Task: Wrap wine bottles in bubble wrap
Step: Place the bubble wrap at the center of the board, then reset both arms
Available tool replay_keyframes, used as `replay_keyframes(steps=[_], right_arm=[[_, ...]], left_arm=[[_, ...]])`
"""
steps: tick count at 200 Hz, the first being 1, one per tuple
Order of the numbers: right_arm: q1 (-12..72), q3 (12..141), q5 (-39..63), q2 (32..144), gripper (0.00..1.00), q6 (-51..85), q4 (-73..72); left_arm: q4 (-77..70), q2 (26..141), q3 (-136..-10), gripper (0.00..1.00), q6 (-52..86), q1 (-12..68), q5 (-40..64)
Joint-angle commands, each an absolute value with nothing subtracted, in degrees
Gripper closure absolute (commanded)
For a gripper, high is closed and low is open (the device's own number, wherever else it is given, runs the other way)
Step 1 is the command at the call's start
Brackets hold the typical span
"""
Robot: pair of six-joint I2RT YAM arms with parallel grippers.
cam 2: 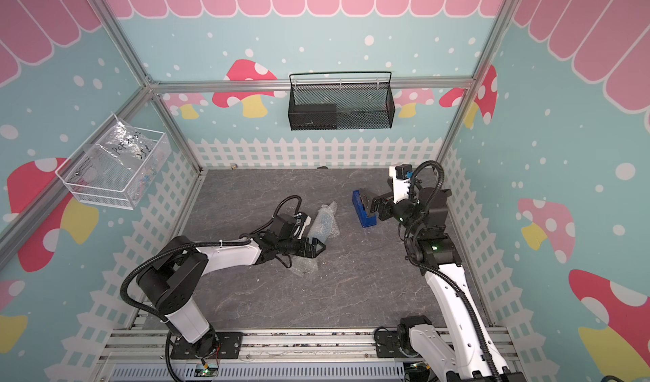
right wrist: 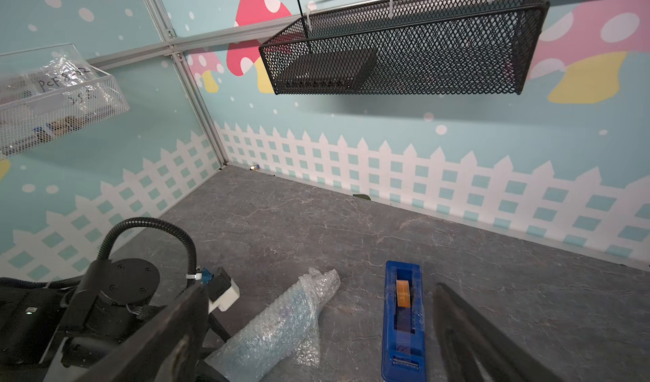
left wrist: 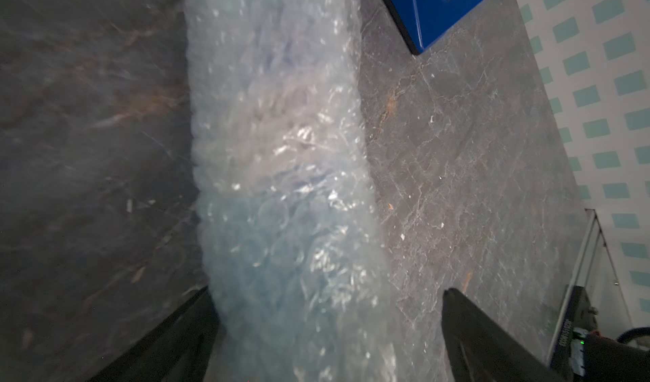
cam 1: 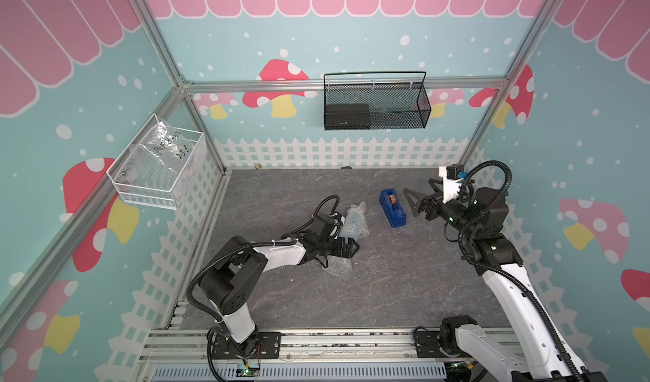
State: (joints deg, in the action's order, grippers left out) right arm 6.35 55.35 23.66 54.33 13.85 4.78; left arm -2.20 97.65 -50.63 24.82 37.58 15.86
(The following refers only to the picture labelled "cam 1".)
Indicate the clear bubble wrap sheet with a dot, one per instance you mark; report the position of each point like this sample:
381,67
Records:
342,268

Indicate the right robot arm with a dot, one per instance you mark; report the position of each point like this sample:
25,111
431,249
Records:
479,221

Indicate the blue glass bottle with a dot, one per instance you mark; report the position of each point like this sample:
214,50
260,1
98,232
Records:
355,225

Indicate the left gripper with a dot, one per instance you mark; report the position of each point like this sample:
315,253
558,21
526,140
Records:
349,253

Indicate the white wire mesh basket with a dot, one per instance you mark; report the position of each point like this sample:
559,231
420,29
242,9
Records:
164,199

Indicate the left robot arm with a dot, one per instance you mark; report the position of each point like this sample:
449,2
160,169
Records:
222,287

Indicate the blue tape dispenser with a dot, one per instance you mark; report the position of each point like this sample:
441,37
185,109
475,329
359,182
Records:
392,208

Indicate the black box in basket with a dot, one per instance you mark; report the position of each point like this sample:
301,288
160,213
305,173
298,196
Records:
347,117

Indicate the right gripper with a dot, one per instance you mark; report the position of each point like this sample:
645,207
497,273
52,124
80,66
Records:
437,199

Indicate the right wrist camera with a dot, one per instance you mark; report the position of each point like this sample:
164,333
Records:
452,180

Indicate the clear plastic bag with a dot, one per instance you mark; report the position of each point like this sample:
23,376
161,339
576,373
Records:
162,160

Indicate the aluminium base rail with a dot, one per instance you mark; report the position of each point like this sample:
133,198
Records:
349,354

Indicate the black wire mesh basket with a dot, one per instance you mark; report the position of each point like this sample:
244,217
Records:
397,100

